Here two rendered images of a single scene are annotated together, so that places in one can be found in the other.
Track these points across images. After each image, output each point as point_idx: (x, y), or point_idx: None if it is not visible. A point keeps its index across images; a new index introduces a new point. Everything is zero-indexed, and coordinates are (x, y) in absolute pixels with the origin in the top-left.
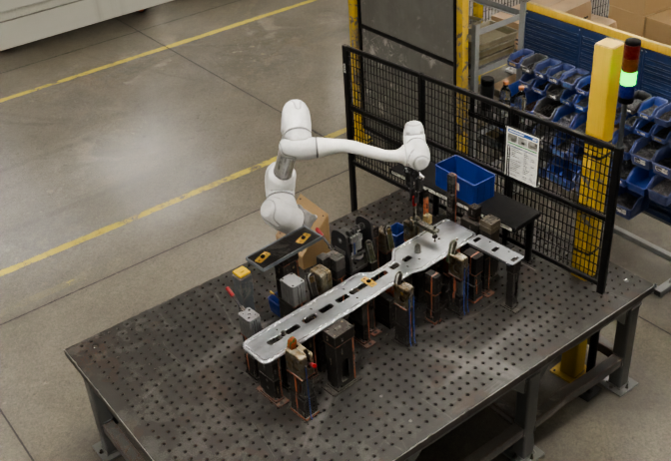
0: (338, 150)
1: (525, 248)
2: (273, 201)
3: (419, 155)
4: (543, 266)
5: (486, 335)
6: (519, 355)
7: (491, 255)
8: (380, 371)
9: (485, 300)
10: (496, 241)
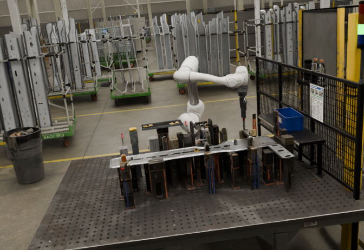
0: (200, 78)
1: (317, 165)
2: (183, 113)
3: (231, 77)
4: (327, 179)
5: (259, 201)
6: (269, 214)
7: (275, 152)
8: (183, 200)
9: (274, 185)
10: (291, 152)
